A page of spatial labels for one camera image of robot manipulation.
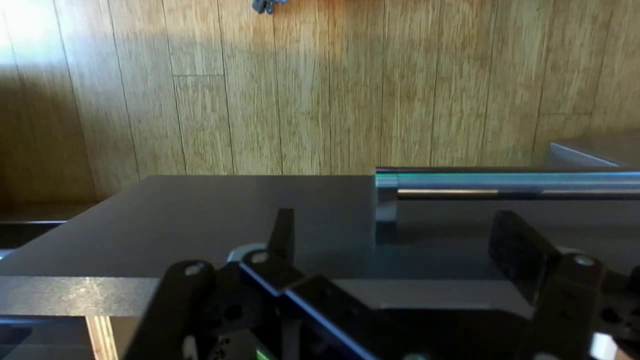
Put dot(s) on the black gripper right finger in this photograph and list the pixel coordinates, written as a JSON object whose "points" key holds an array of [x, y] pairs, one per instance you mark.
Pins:
{"points": [[523, 254]]}

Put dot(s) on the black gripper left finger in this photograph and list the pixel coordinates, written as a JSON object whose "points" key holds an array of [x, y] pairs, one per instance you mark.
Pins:
{"points": [[282, 236]]}

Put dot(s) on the kitchen drawer dark front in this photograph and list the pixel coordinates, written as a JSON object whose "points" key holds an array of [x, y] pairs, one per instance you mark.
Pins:
{"points": [[107, 261]]}

